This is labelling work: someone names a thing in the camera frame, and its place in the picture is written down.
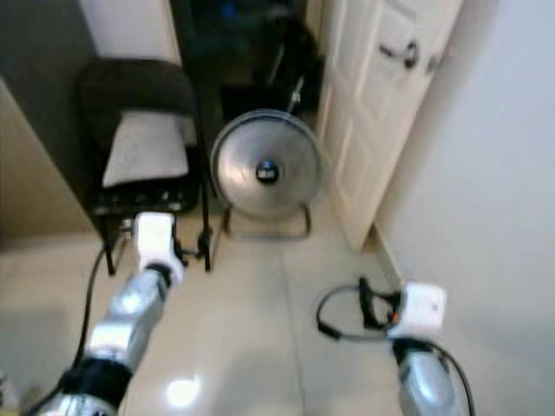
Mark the round metal floor fan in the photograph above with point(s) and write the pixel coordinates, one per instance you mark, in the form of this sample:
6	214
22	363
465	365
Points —
269	165

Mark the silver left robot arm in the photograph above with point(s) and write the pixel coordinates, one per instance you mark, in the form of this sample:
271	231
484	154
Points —
130	321

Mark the cream panelled door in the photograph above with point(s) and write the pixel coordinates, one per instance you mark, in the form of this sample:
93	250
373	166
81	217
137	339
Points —
373	113

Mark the grey wardrobe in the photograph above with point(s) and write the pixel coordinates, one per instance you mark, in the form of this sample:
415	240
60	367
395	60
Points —
26	173

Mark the black chair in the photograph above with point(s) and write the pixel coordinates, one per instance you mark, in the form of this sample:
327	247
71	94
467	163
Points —
134	85

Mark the grey seat cushion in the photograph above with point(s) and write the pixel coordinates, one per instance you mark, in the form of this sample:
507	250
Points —
146	149

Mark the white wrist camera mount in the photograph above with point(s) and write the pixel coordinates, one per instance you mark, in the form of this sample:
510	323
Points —
421	308
156	238

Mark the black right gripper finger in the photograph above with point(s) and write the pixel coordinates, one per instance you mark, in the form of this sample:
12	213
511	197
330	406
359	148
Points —
367	301

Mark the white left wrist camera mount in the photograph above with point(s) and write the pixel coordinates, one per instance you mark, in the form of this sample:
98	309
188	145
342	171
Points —
156	238

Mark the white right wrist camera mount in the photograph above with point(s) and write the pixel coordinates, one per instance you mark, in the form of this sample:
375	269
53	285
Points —
421	308

